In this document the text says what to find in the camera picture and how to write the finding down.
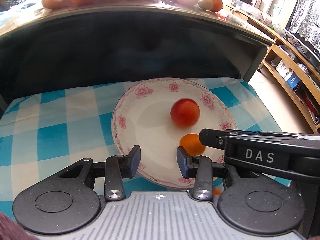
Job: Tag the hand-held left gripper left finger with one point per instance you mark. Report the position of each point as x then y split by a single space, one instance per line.
136 159

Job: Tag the pale round fruit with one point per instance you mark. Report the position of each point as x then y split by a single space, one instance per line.
205 4

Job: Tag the large red tomato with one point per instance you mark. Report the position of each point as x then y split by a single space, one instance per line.
185 112

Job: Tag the person's left forearm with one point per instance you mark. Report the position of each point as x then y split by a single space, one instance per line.
12 227

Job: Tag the blue cardboard box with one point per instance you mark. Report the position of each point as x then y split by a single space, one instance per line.
293 81

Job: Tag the dark wooden table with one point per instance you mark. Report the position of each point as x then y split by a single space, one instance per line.
100 42

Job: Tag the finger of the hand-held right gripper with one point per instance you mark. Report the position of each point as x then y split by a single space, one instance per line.
212 137
250 131

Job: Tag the white cardboard box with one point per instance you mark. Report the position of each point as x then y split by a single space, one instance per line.
284 69

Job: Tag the wooden shelf unit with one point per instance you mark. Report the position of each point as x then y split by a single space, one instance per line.
282 52

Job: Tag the white lace cloth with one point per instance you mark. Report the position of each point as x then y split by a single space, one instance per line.
308 22

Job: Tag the blue white checked blanket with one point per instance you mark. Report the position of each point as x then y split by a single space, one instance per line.
50 135

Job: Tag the white floral rim plate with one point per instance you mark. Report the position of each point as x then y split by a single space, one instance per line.
150 120

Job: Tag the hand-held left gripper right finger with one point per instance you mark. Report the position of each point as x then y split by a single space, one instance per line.
181 160

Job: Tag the black television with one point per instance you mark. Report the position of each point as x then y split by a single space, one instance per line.
300 42

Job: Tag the orange tangerine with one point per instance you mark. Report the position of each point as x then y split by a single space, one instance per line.
189 142
217 192
217 3

